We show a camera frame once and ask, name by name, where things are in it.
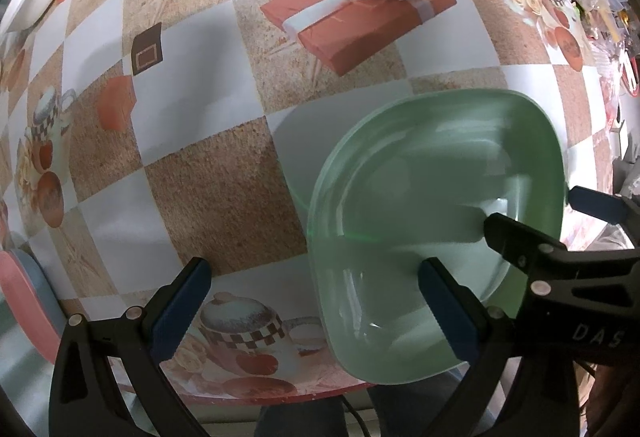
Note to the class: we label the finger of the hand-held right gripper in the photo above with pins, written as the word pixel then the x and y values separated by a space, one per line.
pixel 597 206
pixel 515 237

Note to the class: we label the pink plate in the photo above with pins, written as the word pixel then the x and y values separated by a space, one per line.
pixel 25 297

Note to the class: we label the green glass plate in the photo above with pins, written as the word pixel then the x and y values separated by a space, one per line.
pixel 425 177

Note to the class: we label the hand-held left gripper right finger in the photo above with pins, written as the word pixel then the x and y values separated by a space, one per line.
pixel 446 312

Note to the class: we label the person's left leg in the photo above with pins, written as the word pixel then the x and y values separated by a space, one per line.
pixel 295 419

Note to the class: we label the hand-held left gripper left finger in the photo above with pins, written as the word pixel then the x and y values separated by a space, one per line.
pixel 181 304

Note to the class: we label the light blue plate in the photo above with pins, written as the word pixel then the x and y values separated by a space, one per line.
pixel 46 284

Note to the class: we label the checkered printed tablecloth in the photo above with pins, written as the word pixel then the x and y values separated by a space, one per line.
pixel 200 117

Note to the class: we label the person's leg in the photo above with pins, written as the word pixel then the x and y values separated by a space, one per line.
pixel 295 419
pixel 405 409

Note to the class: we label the person's right leg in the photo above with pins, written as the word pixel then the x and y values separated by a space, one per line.
pixel 405 409

